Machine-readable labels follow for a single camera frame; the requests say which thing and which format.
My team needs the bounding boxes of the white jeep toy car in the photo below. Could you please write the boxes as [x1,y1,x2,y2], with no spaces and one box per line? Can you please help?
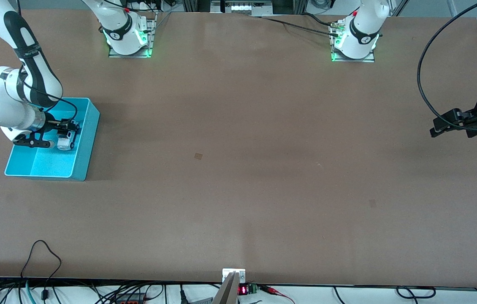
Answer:
[56,122,81,151]

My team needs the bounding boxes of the teal plastic bin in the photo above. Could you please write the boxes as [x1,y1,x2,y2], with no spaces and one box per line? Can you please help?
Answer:
[4,96,100,182]

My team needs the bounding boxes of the red and black box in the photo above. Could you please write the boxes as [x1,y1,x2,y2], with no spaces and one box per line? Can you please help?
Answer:
[116,293,148,304]

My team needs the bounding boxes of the grey metal rack unit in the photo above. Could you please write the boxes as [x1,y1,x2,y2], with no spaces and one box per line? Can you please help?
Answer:
[210,0,274,17]

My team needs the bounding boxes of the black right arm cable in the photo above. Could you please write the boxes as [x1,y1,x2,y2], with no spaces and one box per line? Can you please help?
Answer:
[17,65,79,124]

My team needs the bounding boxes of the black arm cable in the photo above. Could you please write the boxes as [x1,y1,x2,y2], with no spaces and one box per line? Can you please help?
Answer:
[417,0,477,131]
[17,65,79,124]

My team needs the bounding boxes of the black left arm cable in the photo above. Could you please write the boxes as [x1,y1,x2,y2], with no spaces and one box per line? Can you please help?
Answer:
[417,0,477,131]

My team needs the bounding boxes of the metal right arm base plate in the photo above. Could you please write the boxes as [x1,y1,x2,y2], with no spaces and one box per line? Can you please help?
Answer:
[108,12,157,58]

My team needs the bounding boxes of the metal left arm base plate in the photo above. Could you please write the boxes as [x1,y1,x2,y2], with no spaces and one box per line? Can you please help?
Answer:
[331,19,376,63]

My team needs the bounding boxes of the thin black cable with adapter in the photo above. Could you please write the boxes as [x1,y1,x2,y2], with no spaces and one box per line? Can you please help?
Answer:
[20,240,62,301]

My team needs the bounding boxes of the thick black table cable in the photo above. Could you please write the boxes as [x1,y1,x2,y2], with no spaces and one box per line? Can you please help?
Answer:
[302,13,336,28]

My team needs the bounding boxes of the dark aluminium post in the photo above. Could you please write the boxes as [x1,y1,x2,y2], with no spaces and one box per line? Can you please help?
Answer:
[182,0,211,13]

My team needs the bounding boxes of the coiled black cable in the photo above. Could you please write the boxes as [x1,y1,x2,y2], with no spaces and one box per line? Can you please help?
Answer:
[396,286,436,299]

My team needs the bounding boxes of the thin black table cable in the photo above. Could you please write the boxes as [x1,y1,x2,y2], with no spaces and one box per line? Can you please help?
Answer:
[238,14,340,38]

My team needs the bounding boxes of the white mounting bracket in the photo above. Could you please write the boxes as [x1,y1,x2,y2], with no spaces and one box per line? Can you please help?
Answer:
[222,269,246,283]

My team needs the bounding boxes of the aluminium camera mount bar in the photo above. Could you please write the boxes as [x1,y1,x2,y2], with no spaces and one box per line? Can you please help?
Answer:
[212,272,239,304]

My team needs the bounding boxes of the red clip lead wires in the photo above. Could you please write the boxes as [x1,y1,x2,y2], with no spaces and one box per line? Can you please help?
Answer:
[259,285,296,304]

